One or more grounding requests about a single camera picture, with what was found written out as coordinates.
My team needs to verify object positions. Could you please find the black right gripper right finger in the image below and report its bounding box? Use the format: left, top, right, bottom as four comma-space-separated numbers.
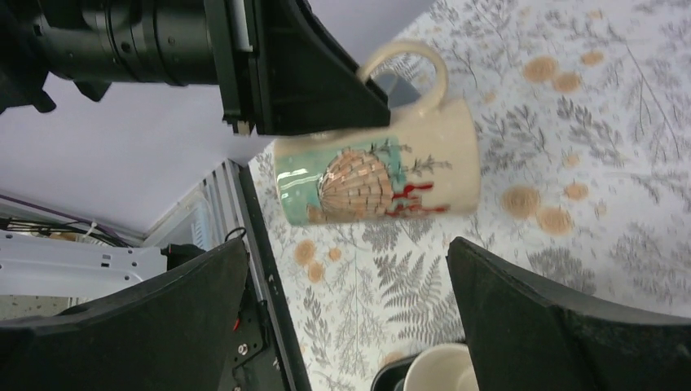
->
447, 237, 690, 390

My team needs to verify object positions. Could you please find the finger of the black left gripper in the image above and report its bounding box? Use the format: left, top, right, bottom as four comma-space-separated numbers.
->
252, 1, 391, 136

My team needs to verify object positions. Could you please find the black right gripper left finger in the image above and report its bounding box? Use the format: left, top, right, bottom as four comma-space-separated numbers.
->
1, 238, 249, 390

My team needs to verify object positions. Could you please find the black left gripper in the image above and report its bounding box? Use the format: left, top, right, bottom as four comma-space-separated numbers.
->
1, 1, 259, 135

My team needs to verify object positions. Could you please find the salmon pink ceramic mug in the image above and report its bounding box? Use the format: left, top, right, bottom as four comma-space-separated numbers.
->
403, 343, 480, 391

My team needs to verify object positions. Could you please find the beige teal ceramic mug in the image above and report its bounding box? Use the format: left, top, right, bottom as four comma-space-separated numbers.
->
273, 41, 481, 226

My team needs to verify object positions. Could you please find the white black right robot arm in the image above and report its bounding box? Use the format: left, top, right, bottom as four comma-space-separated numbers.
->
1, 233, 690, 390

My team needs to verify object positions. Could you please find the grey ceramic mug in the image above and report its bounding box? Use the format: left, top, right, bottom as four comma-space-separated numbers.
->
372, 70, 420, 109

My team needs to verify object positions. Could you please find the black plastic tray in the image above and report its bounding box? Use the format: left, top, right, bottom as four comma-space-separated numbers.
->
370, 354, 417, 391

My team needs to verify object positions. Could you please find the floral patterned tablecloth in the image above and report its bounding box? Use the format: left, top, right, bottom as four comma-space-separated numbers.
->
250, 1, 690, 390

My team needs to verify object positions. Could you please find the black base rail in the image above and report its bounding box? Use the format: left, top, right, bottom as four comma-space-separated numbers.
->
205, 160, 311, 390

